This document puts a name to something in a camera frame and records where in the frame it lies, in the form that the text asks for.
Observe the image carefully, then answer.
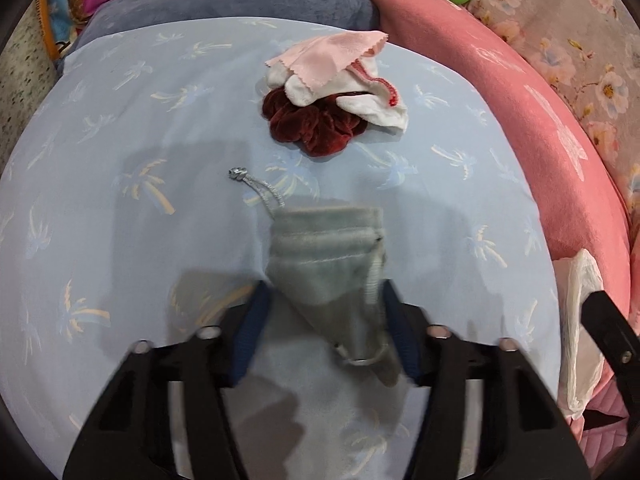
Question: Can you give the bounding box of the floral quilt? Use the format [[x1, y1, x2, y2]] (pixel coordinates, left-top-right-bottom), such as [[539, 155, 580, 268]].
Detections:
[[465, 0, 640, 211]]

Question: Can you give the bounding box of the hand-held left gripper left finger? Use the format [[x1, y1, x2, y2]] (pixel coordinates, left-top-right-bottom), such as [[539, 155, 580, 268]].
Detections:
[[62, 280, 273, 480]]

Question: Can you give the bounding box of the grey drawstring pouch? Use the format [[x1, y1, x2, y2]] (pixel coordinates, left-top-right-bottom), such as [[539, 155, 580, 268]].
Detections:
[[227, 166, 403, 388]]

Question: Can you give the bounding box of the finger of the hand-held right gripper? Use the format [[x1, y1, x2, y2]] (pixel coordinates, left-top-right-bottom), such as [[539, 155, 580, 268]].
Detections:
[[581, 290, 640, 401]]

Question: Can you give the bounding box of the white plastic bag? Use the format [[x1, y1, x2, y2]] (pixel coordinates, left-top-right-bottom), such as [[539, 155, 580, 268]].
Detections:
[[552, 249, 608, 421]]

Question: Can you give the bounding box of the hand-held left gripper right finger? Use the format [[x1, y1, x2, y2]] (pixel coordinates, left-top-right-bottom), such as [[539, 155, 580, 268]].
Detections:
[[382, 280, 591, 480]]

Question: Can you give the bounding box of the dark red velvet scrunchie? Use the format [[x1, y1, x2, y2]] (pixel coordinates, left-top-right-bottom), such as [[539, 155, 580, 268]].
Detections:
[[261, 87, 373, 157]]

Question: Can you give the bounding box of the pink quilted pillow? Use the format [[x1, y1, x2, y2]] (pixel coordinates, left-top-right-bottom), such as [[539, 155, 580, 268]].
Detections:
[[570, 360, 640, 480]]

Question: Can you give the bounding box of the white sock with red trim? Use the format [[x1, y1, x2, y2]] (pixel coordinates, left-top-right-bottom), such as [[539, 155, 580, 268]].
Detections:
[[265, 55, 410, 133]]

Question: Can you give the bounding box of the pink cleaning cloth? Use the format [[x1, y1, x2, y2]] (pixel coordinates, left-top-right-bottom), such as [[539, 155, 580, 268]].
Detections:
[[265, 31, 390, 87]]

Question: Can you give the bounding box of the pink blanket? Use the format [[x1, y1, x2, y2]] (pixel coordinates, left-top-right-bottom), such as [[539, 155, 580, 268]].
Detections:
[[297, 0, 633, 301]]

